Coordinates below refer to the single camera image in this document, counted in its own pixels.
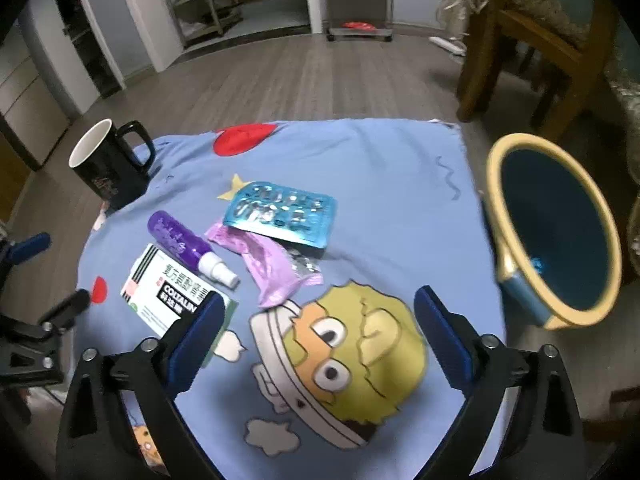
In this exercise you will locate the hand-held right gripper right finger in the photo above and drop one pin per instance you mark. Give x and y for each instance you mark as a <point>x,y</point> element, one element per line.
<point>442,341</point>

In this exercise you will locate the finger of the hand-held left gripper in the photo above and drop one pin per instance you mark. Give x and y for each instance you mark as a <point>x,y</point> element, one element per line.
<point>30,249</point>
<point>70,307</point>

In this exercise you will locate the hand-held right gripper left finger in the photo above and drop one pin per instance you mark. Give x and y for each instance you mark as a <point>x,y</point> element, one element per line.
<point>194,340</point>

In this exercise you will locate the blue bin with yellow rim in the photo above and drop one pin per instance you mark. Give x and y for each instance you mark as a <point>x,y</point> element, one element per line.
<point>555,220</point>

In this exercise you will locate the white medicine box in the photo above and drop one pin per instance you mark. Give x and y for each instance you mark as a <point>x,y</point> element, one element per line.
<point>160,285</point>

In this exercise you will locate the purple spray bottle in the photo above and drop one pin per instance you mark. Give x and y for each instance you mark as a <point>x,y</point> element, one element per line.
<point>175,240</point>

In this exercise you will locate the purple plastic wrapper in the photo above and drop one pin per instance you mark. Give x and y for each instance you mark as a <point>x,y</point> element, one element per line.
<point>270,270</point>

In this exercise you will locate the black mug with white inside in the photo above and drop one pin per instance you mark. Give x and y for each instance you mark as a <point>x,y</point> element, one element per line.
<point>107,175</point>

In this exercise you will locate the small blue packet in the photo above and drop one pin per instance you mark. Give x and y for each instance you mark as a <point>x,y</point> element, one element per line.
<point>537,263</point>

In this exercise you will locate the small silver blister strip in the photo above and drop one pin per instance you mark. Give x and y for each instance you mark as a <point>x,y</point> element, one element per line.
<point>302,265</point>

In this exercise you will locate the blue blister pack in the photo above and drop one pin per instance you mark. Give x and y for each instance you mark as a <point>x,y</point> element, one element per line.
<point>280,212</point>

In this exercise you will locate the blue cartoon printed blanket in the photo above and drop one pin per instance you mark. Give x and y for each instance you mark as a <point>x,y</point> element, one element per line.
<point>375,185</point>

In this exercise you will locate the wooden chair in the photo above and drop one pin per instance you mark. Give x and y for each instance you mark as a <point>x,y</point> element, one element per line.
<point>480,60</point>

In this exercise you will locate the white power strip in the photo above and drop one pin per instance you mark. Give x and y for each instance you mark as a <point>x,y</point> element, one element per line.
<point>450,45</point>

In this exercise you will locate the metal kitchen shelf rack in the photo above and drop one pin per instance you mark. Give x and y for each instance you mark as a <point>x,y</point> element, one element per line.
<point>215,10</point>

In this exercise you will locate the red bag on cart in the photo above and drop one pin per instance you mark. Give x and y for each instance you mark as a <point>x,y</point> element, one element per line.
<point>359,26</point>

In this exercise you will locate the wheeled metal shelf cart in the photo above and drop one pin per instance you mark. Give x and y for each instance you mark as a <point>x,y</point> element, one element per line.
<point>357,0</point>

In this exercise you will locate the teal tablecloth with lace trim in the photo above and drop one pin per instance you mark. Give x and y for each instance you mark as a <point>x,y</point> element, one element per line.
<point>550,5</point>

